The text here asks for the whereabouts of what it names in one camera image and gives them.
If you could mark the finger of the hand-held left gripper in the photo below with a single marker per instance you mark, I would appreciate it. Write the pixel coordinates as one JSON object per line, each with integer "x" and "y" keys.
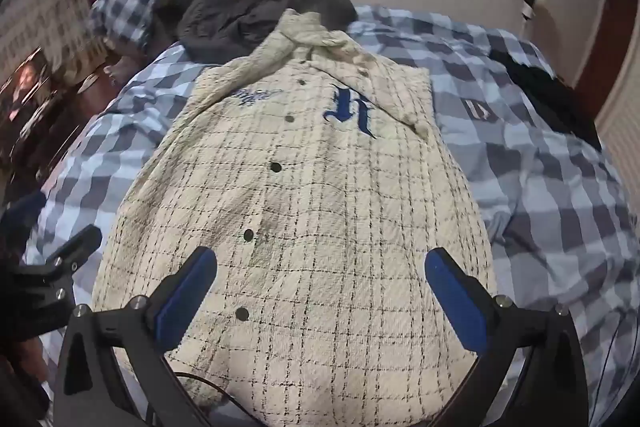
{"x": 75, "y": 249}

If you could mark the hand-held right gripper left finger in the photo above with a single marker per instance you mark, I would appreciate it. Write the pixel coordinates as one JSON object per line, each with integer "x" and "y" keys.
{"x": 182, "y": 302}

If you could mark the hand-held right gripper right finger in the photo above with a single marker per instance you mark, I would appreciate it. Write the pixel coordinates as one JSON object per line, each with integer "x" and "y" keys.
{"x": 457, "y": 302}

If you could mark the cream plaid jacket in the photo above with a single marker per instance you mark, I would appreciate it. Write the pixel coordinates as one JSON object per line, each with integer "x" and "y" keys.
{"x": 300, "y": 207}

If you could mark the blue checked bed sheet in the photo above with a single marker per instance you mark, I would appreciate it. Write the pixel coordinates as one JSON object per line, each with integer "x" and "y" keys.
{"x": 525, "y": 167}

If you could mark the glossy dark screen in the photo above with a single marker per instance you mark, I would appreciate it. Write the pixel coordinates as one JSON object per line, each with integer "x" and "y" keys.
{"x": 25, "y": 87}

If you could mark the black garment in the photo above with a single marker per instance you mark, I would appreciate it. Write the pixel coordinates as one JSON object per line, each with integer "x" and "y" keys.
{"x": 545, "y": 92}

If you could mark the dark puffy jacket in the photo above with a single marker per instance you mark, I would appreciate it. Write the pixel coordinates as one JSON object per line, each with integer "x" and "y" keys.
{"x": 225, "y": 17}

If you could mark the patterned wall hanging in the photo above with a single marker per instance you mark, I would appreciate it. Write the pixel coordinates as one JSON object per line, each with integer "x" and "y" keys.
{"x": 45, "y": 17}

